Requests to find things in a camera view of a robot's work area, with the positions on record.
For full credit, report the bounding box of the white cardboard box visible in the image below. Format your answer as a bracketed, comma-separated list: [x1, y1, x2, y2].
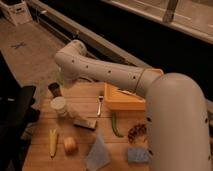
[0, 0, 32, 26]

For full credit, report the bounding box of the dark brown cup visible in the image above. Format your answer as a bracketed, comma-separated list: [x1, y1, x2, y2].
[48, 82, 61, 97]

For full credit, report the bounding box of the green chili pepper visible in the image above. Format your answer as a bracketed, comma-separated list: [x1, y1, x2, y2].
[111, 112, 124, 138]

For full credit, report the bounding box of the blue sponge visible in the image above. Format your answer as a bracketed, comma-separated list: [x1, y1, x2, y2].
[127, 147, 149, 163]

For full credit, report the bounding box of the bunch of dark grapes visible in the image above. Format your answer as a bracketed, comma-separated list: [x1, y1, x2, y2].
[128, 123, 147, 143]

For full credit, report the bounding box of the dark rectangular block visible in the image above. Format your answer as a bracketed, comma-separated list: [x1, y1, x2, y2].
[73, 118, 97, 131]

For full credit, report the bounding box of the white cup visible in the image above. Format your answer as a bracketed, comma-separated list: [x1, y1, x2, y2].
[50, 96, 68, 117]

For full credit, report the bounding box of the yellow corn cob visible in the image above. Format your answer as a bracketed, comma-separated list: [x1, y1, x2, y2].
[49, 129, 58, 158]

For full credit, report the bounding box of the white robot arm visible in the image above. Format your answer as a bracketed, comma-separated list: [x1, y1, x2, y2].
[55, 40, 212, 171]

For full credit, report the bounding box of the grey blue cloth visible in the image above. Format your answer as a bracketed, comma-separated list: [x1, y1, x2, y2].
[85, 134, 110, 171]

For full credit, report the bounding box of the yellow plastic tray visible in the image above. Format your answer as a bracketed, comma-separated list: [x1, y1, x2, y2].
[103, 67, 165, 112]

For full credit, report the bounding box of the black chair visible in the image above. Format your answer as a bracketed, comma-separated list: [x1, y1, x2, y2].
[0, 51, 40, 171]

